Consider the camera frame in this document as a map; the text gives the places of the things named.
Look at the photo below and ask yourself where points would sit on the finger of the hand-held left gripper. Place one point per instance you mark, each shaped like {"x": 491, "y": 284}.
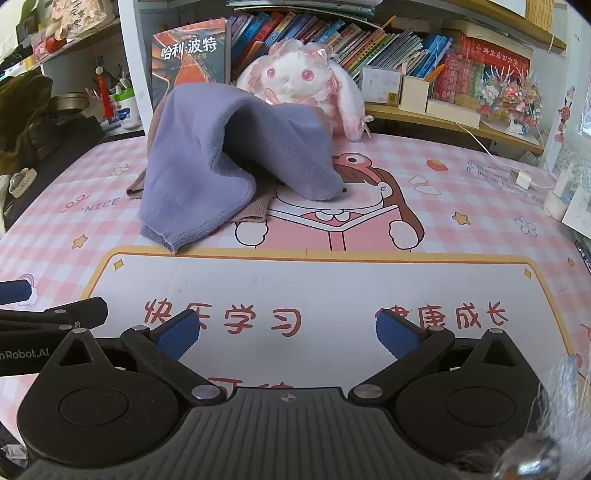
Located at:
{"x": 69, "y": 311}
{"x": 16, "y": 291}

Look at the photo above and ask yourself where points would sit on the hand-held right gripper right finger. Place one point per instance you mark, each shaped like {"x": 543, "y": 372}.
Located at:
{"x": 397, "y": 334}

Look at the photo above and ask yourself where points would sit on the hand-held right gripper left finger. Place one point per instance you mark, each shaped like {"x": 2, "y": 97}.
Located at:
{"x": 178, "y": 334}

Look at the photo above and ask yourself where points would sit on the lilac and brown sweater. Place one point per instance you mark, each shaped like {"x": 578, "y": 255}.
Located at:
{"x": 194, "y": 152}

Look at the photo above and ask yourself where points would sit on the pink checked printed desk mat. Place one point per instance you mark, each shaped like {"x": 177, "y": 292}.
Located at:
{"x": 323, "y": 277}

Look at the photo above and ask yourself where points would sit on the dark olive jacket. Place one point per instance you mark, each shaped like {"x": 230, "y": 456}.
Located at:
{"x": 23, "y": 120}

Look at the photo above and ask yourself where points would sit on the grey fluffy charm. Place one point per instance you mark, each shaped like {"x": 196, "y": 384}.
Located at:
{"x": 568, "y": 415}

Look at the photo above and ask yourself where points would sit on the round metal tin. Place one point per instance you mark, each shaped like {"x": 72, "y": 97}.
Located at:
{"x": 69, "y": 102}

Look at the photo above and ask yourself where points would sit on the white charger plug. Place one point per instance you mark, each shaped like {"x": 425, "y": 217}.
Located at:
{"x": 524, "y": 179}

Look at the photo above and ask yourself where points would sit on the pile of assorted books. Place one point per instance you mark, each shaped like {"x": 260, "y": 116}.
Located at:
{"x": 582, "y": 251}

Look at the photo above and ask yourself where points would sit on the white jar with green lid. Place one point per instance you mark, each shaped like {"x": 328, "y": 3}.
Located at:
{"x": 124, "y": 113}

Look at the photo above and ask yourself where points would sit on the small white bottle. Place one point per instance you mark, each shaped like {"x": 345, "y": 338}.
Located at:
{"x": 558, "y": 194}

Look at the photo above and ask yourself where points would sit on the wooden bookshelf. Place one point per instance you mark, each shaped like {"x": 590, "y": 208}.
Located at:
{"x": 415, "y": 120}

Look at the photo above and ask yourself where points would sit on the white drawing paper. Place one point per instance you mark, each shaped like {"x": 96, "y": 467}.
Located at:
{"x": 579, "y": 212}

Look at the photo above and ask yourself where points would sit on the white small boxes on shelf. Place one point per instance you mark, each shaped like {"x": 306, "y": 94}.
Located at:
{"x": 452, "y": 113}

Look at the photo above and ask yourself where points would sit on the cluster of pens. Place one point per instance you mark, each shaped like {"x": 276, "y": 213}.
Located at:
{"x": 122, "y": 78}

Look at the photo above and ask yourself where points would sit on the white pen holder box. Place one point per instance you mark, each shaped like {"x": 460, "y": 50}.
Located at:
{"x": 413, "y": 94}

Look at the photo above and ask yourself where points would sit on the red apple toy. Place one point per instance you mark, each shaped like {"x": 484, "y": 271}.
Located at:
{"x": 56, "y": 44}

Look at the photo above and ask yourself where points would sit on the colourful flower bouquet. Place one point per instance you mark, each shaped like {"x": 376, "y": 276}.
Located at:
{"x": 512, "y": 97}

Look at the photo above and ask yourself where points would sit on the white and pink plush bunny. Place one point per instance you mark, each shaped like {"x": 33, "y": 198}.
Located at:
{"x": 295, "y": 78}

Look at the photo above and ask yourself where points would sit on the dark illustrated book box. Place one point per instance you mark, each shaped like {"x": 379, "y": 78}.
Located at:
{"x": 194, "y": 55}

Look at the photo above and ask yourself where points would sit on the floral decorative plaque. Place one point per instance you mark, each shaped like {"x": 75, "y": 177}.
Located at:
{"x": 76, "y": 16}

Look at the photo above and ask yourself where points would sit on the red book set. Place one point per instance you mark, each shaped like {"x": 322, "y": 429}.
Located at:
{"x": 489, "y": 60}

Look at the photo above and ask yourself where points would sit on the row of colourful books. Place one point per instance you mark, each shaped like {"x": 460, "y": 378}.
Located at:
{"x": 323, "y": 37}

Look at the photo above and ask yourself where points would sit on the stack of flat folders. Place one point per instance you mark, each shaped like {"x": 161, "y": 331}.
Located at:
{"x": 300, "y": 7}

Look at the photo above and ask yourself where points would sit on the red cartoon wall sticker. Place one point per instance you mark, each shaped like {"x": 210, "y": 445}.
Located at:
{"x": 564, "y": 115}

